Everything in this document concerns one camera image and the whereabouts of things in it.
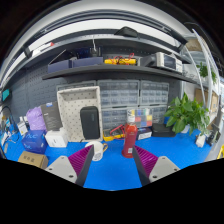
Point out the grey small-parts drawer cabinet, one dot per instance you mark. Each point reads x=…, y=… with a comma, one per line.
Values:
x=113, y=118
x=154, y=93
x=118, y=93
x=159, y=114

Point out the blue cardboard box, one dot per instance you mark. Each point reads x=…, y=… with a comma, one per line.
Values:
x=34, y=141

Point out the dark grey flat box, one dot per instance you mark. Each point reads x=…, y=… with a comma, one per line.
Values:
x=51, y=115

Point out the red drink bottle white cap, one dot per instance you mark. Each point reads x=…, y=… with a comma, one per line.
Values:
x=130, y=136

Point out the dark overhead shelf unit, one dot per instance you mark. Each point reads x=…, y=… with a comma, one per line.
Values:
x=116, y=70

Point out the flat black carry case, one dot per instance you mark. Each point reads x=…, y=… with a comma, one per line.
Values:
x=163, y=130

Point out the purple plastic bag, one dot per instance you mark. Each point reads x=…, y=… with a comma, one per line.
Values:
x=36, y=118

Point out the green potted plant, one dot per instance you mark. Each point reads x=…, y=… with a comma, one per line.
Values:
x=186, y=113

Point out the drawer cabinet colourful parts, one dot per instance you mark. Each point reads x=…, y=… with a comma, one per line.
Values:
x=144, y=116

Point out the brown cardboard box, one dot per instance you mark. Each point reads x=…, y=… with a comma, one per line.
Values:
x=33, y=160

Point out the white side shelf unit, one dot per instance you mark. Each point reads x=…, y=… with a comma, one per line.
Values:
x=204, y=71

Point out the beige dotted tray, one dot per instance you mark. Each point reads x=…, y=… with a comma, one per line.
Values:
x=71, y=113

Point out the yellow multimeter red leads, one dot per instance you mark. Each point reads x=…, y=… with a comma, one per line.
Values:
x=111, y=135

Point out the small white box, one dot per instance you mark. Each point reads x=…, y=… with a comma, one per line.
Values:
x=56, y=138

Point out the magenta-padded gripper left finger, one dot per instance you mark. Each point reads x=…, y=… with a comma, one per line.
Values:
x=61, y=166

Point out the black zip case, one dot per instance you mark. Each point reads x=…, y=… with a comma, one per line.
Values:
x=90, y=122

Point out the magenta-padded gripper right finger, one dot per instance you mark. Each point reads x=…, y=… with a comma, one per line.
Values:
x=163, y=166

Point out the black box white label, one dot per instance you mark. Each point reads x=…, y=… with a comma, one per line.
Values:
x=145, y=134

